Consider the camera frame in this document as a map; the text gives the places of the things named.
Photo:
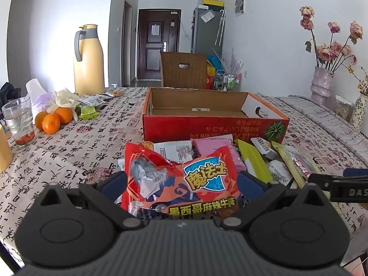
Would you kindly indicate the dark brown door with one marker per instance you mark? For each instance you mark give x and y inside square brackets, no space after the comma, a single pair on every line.
[155,60]

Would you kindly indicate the white tissue pack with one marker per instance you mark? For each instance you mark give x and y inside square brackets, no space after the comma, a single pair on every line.
[37,95]

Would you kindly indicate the grey patterned cloth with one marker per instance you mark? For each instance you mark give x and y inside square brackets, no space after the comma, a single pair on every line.
[316,115]

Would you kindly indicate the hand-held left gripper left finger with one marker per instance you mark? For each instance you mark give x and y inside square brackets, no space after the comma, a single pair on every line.
[115,184]

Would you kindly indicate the yellow flower sprigs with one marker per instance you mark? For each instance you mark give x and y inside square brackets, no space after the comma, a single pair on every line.
[363,84]

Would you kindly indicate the tan box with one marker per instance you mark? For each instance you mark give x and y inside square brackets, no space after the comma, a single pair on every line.
[4,149]

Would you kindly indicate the red snack packet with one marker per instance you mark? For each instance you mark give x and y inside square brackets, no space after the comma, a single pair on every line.
[161,184]

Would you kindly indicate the pink ribbed vase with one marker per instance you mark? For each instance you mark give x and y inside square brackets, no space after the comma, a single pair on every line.
[322,87]

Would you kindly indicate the lime green snack packet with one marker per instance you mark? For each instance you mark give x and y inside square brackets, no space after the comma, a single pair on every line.
[254,161]

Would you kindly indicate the red and yellow gift bag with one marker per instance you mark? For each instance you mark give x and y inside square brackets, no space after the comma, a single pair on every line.
[210,79]

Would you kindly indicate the flat white sachet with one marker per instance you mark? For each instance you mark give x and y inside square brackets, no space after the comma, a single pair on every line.
[90,101]

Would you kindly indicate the white wall panel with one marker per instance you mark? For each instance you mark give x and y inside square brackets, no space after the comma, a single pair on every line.
[240,4]

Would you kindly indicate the grey refrigerator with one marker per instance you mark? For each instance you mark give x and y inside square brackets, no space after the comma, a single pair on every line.
[204,34]

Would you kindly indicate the pile of white snack packets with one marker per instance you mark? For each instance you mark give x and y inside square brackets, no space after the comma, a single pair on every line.
[172,151]

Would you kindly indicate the floral patterned vase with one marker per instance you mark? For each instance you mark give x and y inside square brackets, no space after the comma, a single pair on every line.
[360,112]

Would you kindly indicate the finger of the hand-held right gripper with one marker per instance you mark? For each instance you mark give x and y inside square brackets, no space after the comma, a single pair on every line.
[356,172]
[348,191]

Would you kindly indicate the clear cracker bag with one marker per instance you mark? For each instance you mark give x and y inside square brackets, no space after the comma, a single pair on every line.
[115,93]

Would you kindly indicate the clear glass cup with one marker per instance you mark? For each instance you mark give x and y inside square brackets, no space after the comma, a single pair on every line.
[18,120]

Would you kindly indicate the pale green snack bar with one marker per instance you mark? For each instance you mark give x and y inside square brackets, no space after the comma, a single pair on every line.
[293,161]

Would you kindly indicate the glass storage jar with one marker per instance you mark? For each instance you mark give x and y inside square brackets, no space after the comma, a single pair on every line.
[342,109]

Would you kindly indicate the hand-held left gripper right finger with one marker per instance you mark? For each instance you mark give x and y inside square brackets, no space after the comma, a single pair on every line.
[250,185]

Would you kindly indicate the dried pink rose bouquet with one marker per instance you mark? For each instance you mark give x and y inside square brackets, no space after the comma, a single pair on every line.
[325,52]

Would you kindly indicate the yellow box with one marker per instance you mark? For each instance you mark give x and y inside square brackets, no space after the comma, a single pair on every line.
[213,3]

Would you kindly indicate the pink snack packet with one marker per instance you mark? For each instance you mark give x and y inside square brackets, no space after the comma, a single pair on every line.
[212,146]

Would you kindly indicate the dark small sachet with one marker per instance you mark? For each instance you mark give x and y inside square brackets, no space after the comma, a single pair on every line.
[107,95]

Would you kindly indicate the black bag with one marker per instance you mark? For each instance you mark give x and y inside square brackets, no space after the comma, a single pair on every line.
[8,92]

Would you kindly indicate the cream rubber glove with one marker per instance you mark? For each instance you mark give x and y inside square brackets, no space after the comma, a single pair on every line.
[64,97]

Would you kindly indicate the yellow thermos jug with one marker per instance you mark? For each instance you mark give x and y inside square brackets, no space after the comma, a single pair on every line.
[89,69]

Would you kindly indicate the white folded umbrella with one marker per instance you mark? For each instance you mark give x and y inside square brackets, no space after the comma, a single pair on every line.
[220,26]

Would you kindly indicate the red cardboard box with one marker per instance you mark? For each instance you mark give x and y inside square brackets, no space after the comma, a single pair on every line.
[201,126]

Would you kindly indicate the orange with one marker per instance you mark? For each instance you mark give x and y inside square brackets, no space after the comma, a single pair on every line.
[51,123]
[39,119]
[63,115]

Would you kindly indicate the calligraphy printed tablecloth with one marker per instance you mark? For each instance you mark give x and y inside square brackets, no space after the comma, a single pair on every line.
[86,149]

